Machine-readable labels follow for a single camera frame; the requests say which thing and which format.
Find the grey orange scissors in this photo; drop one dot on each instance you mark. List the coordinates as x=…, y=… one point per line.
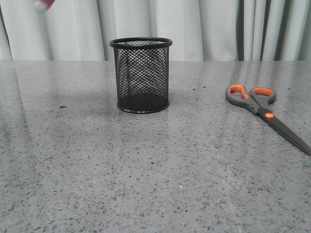
x=257, y=101

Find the black mesh pen holder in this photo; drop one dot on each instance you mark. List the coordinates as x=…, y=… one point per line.
x=142, y=73

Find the grey curtain backdrop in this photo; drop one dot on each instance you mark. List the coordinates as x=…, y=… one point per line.
x=201, y=30

